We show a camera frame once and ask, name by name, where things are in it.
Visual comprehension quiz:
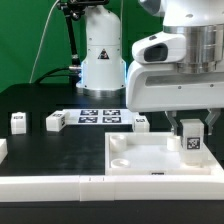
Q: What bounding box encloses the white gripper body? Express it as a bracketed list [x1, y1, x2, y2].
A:
[126, 61, 224, 112]

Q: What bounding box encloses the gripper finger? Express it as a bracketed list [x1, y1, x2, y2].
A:
[205, 108, 221, 135]
[165, 111, 179, 135]

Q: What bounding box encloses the white square tabletop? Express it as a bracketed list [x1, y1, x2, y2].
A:
[105, 132, 219, 175]

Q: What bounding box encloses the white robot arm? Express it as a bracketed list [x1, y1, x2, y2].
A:
[78, 0, 224, 126]

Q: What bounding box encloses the white U-shaped fence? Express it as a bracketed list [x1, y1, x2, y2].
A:
[0, 136, 224, 203]

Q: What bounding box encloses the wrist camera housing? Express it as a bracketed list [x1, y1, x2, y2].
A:
[132, 32, 186, 64]

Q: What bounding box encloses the white marker base plate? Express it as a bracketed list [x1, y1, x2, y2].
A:
[64, 109, 137, 125]

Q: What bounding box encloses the black cable bundle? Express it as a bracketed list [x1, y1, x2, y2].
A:
[33, 65, 83, 85]

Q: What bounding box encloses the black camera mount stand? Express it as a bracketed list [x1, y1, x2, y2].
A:
[57, 0, 110, 66]

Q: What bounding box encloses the white cable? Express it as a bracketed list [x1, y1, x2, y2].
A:
[29, 0, 60, 84]

